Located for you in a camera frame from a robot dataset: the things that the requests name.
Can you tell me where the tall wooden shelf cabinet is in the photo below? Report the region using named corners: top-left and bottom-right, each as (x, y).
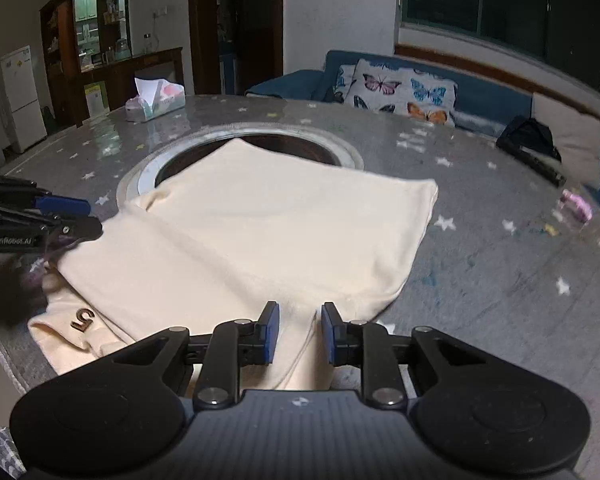
top-left (40, 0), bottom-right (131, 131)

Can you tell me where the tissue box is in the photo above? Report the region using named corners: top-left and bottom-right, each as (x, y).
top-left (125, 77), bottom-right (186, 123)

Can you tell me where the small butterfly pillow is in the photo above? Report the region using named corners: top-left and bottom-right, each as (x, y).
top-left (332, 64), bottom-right (358, 105)

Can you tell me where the large butterfly pillow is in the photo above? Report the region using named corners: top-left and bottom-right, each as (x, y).
top-left (344, 58), bottom-right (458, 127)

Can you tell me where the white refrigerator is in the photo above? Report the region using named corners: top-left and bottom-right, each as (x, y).
top-left (0, 45), bottom-right (48, 153)

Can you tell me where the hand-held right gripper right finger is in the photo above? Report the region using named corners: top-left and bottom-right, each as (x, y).
top-left (321, 302), bottom-right (486, 408)

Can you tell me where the black remote control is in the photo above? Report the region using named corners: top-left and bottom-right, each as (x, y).
top-left (497, 140), bottom-right (567, 187)

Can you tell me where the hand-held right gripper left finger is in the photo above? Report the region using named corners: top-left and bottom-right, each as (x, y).
top-left (100, 301), bottom-right (281, 408)

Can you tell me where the small pink object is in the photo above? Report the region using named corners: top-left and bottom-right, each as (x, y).
top-left (560, 189), bottom-right (593, 222)

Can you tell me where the round black induction cooktop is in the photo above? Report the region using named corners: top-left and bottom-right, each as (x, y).
top-left (155, 134), bottom-right (341, 186)

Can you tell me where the white cooktop ring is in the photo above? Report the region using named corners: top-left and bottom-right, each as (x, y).
top-left (116, 122), bottom-right (366, 206)

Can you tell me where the grey star-printed tablecloth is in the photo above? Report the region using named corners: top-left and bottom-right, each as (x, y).
top-left (0, 92), bottom-right (600, 480)

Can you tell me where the black bag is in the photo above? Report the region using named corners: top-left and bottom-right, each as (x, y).
top-left (496, 115), bottom-right (563, 163)

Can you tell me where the low wooden cabinet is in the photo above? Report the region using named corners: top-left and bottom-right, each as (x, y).
top-left (77, 47), bottom-right (185, 126)

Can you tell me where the cream garment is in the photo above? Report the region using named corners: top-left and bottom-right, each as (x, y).
top-left (27, 138), bottom-right (439, 392)

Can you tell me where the beige pillow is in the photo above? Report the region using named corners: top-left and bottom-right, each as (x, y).
top-left (530, 92), bottom-right (600, 191)

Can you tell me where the blue sofa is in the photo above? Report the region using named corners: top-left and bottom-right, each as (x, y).
top-left (245, 50), bottom-right (600, 191)

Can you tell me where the window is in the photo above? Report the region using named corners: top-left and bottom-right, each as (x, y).
top-left (400, 0), bottom-right (600, 93)

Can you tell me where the dark wooden door frame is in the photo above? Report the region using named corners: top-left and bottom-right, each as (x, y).
top-left (187, 0), bottom-right (284, 96)

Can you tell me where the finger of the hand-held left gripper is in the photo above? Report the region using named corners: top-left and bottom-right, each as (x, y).
top-left (7, 210), bottom-right (103, 252)
top-left (0, 175), bottom-right (92, 217)

